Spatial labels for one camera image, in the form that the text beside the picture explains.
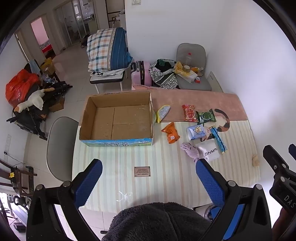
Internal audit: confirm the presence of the plaid folded quilt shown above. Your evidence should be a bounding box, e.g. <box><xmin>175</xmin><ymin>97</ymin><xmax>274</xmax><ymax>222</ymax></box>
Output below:
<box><xmin>87</xmin><ymin>28</ymin><xmax>133</xmax><ymax>72</ymax></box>

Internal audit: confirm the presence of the yellow paper bag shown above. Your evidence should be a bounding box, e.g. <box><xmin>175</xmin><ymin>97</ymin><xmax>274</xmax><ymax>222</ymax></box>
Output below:
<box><xmin>40</xmin><ymin>57</ymin><xmax>56</xmax><ymax>75</ymax></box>

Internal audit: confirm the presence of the pink suitcase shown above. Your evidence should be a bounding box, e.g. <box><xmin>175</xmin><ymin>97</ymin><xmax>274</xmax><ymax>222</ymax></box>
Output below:
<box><xmin>131</xmin><ymin>61</ymin><xmax>153</xmax><ymax>87</ymax></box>

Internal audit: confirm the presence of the blue cat print tissue pack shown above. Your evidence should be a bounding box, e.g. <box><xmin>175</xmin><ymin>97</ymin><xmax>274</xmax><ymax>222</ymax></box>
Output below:
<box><xmin>186</xmin><ymin>124</ymin><xmax>207</xmax><ymax>141</ymax></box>

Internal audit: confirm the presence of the yellow silver glitter pouch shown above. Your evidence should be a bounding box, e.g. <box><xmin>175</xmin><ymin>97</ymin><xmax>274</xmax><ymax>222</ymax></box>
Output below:
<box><xmin>156</xmin><ymin>105</ymin><xmax>171</xmax><ymax>123</ymax></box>

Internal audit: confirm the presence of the grey cushioned chair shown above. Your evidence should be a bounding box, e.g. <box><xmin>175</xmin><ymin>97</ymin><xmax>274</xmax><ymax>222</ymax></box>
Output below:
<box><xmin>176</xmin><ymin>43</ymin><xmax>212</xmax><ymax>91</ymax></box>

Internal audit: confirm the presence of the long blue snack packet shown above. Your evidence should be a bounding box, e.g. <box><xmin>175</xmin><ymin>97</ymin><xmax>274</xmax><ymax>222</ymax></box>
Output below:
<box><xmin>210</xmin><ymin>126</ymin><xmax>228</xmax><ymax>154</ymax></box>

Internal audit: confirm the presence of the purple cloth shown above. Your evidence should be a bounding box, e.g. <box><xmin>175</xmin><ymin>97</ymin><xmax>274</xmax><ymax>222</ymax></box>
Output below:
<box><xmin>180</xmin><ymin>142</ymin><xmax>200</xmax><ymax>164</ymax></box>

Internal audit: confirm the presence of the grey shell chair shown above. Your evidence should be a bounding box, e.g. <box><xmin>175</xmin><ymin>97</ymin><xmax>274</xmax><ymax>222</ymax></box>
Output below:
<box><xmin>46</xmin><ymin>116</ymin><xmax>79</xmax><ymax>182</ymax></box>

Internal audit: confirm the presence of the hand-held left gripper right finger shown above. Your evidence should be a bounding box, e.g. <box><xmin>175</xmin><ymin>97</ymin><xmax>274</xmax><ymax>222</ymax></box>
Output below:
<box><xmin>195</xmin><ymin>158</ymin><xmax>272</xmax><ymax>241</ymax></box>

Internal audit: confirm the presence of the white goose plush toy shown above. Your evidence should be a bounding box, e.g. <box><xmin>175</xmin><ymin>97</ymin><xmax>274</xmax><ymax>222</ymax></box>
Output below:
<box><xmin>13</xmin><ymin>88</ymin><xmax>55</xmax><ymax>113</ymax></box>

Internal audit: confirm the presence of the white slotted board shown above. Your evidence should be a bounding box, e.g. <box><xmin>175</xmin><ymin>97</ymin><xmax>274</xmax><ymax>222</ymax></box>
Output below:
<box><xmin>208</xmin><ymin>71</ymin><xmax>223</xmax><ymax>93</ymax></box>

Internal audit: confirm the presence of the white tissue box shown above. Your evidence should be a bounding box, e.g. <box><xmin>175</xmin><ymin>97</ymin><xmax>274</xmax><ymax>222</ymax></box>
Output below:
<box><xmin>179</xmin><ymin>70</ymin><xmax>198</xmax><ymax>83</ymax></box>

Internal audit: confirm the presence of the yellow plastic bag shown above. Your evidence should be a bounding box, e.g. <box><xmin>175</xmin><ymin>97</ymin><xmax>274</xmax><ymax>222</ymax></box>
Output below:
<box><xmin>173</xmin><ymin>61</ymin><xmax>185</xmax><ymax>75</ymax></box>

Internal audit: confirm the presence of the white metal chair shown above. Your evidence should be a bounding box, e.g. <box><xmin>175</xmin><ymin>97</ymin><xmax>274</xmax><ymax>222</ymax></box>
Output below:
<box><xmin>90</xmin><ymin>68</ymin><xmax>127</xmax><ymax>93</ymax></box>

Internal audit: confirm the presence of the black folded equipment pile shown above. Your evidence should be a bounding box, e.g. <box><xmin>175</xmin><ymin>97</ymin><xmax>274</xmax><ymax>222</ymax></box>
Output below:
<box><xmin>6</xmin><ymin>80</ymin><xmax>73</xmax><ymax>141</ymax></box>

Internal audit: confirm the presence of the dark fleece garment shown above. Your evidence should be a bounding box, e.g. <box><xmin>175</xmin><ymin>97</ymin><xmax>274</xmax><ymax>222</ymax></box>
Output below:
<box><xmin>101</xmin><ymin>202</ymin><xmax>212</xmax><ymax>241</ymax></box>

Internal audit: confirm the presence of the black white patterned bag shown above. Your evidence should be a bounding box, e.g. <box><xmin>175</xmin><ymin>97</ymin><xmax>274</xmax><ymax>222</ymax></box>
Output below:
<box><xmin>149</xmin><ymin>59</ymin><xmax>179</xmax><ymax>90</ymax></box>

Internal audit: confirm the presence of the white soft pouch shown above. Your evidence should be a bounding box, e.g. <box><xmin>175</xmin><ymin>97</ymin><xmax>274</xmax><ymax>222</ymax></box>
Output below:
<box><xmin>195</xmin><ymin>140</ymin><xmax>220</xmax><ymax>163</ymax></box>

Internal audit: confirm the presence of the green snack packet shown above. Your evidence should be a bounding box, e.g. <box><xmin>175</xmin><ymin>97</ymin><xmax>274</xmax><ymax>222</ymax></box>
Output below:
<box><xmin>196</xmin><ymin>109</ymin><xmax>216</xmax><ymax>124</ymax></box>

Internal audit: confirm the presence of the glass sliding door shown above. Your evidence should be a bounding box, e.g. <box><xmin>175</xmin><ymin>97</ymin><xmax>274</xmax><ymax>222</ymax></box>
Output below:
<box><xmin>53</xmin><ymin>0</ymin><xmax>97</xmax><ymax>50</ymax></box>

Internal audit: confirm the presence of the small brown cardboard box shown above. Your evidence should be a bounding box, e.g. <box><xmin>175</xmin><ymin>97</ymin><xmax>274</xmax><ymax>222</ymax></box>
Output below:
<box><xmin>48</xmin><ymin>96</ymin><xmax>65</xmax><ymax>113</ymax></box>

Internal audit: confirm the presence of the red snack packet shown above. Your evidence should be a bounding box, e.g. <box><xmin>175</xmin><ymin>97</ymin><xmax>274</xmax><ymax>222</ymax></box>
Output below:
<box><xmin>182</xmin><ymin>104</ymin><xmax>199</xmax><ymax>122</ymax></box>

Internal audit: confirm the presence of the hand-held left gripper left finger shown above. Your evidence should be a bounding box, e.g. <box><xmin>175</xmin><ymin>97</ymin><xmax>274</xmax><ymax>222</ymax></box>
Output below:
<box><xmin>26</xmin><ymin>159</ymin><xmax>109</xmax><ymax>241</ymax></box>

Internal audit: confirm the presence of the orange snack packet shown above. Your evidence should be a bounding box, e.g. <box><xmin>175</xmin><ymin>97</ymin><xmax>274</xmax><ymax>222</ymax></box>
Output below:
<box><xmin>161</xmin><ymin>122</ymin><xmax>181</xmax><ymax>144</ymax></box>

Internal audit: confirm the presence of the wooden chair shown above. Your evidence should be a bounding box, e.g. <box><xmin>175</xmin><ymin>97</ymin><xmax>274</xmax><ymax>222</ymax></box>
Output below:
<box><xmin>0</xmin><ymin>160</ymin><xmax>37</xmax><ymax>197</ymax></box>

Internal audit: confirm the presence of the red plastic bag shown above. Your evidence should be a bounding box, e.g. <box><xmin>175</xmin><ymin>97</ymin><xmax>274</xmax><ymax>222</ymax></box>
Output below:
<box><xmin>6</xmin><ymin>69</ymin><xmax>40</xmax><ymax>108</ymax></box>

